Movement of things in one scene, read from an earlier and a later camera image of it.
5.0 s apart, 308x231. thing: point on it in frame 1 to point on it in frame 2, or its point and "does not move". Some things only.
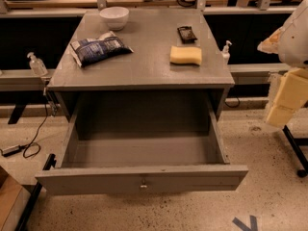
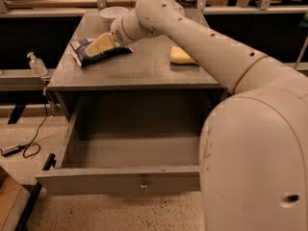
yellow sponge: x=186 y=55 does not move
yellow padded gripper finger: x=293 y=91 to x=103 y=43
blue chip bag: x=104 y=46 does not move
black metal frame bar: x=50 y=163 does not move
